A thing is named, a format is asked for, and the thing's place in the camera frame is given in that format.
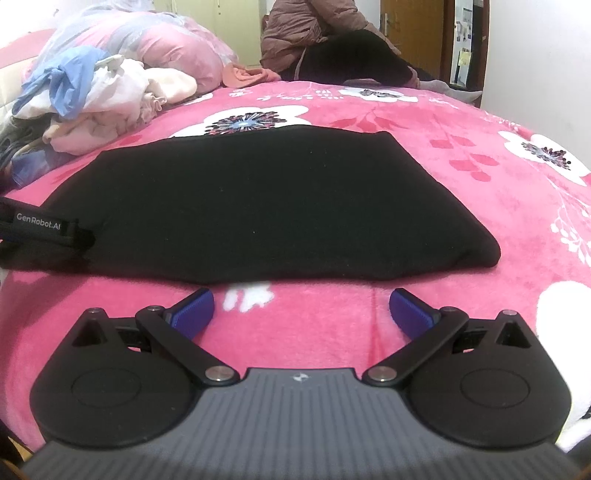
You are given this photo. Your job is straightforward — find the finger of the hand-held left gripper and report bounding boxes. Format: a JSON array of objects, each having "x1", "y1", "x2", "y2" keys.
[{"x1": 59, "y1": 226, "x2": 97, "y2": 254}]

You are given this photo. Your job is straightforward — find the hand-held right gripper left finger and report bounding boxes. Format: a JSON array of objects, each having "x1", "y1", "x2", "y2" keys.
[{"x1": 71, "y1": 287, "x2": 240, "y2": 387}]

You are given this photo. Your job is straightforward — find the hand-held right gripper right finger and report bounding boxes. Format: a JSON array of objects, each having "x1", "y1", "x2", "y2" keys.
[{"x1": 362, "y1": 287, "x2": 534, "y2": 387}]

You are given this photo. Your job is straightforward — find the black t-shirt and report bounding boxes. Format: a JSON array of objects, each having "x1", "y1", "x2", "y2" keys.
[{"x1": 0, "y1": 124, "x2": 502, "y2": 285}]

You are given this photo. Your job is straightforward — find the white garment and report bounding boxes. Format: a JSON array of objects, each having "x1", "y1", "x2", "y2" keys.
[{"x1": 18, "y1": 55, "x2": 149, "y2": 126}]

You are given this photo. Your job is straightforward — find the blue jeans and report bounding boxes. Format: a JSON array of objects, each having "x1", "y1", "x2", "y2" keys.
[{"x1": 11, "y1": 147, "x2": 80, "y2": 188}]

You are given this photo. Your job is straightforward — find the dark grey garment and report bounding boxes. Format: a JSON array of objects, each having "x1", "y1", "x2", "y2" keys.
[{"x1": 0, "y1": 114, "x2": 52, "y2": 172}]

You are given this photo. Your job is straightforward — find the pale pink garment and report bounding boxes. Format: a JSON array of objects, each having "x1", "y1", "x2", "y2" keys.
[{"x1": 43, "y1": 92, "x2": 163, "y2": 156}]

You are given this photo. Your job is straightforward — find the pink floral blanket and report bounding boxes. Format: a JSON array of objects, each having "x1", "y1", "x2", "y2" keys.
[{"x1": 0, "y1": 28, "x2": 591, "y2": 462}]

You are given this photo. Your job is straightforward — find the cream fleece garment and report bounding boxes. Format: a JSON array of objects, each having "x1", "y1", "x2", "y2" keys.
[{"x1": 147, "y1": 68, "x2": 200, "y2": 105}]

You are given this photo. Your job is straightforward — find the pink quilt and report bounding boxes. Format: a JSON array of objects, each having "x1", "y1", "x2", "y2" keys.
[{"x1": 28, "y1": 9, "x2": 239, "y2": 94}]

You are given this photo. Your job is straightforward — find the coral cloth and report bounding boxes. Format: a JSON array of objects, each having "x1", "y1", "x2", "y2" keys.
[{"x1": 222, "y1": 65, "x2": 281, "y2": 89}]

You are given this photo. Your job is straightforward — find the pale yellow wardrobe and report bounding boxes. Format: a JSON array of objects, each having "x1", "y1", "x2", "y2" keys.
[{"x1": 154, "y1": 0, "x2": 262, "y2": 68}]

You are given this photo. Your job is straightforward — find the wooden door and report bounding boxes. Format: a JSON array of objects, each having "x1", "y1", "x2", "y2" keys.
[{"x1": 380, "y1": 0, "x2": 445, "y2": 80}]

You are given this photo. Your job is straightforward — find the dark door frame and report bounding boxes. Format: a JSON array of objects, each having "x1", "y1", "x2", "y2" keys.
[{"x1": 440, "y1": 0, "x2": 491, "y2": 92}]

